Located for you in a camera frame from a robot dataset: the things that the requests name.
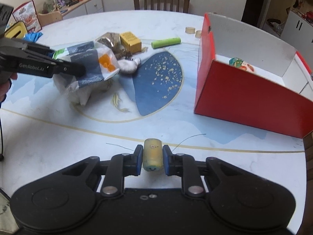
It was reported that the yellow cylindrical eraser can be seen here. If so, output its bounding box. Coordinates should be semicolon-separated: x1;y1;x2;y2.
143;138;163;172

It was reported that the white orange plastic bag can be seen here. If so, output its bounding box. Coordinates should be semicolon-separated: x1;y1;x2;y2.
53;41;119;106

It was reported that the silver foil bag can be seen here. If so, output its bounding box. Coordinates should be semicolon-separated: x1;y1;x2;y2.
95;32;121;52

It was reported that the green cylindrical tube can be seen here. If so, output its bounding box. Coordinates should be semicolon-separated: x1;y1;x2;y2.
151;37;181;49

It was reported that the person's left hand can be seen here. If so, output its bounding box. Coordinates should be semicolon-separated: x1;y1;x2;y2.
0;73;17;106

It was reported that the blue cloth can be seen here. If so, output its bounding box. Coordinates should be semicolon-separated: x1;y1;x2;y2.
23;32;43;42

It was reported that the yellow tissue box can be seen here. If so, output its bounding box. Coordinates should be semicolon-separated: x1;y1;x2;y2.
4;21;28;39

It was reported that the small wooden child chair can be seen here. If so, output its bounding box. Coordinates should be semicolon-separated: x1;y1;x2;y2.
37;11;63;28

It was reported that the red white snack box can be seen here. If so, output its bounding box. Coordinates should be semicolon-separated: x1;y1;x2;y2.
13;0;42;33

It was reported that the white wood sideboard cabinet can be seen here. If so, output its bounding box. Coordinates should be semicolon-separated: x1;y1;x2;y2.
59;0;104;20

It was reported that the white plush toy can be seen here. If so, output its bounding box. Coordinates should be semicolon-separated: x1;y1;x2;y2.
118;57;141;74

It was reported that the small yellow box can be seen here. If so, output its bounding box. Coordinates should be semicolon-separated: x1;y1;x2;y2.
120;31;142;54

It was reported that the red white cardboard box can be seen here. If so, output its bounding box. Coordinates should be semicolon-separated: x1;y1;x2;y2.
194;13;312;138

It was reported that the round wooden disc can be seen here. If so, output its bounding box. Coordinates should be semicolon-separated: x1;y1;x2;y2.
185;27;195;34
195;30;202;38

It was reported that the thin wire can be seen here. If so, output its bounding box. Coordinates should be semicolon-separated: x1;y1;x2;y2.
105;133;208;152

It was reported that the brown braided rope ring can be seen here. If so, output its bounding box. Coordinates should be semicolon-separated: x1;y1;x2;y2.
114;46;149;61

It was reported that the white wall cabinet unit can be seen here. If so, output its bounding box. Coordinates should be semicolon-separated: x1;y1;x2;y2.
259;0;313;47

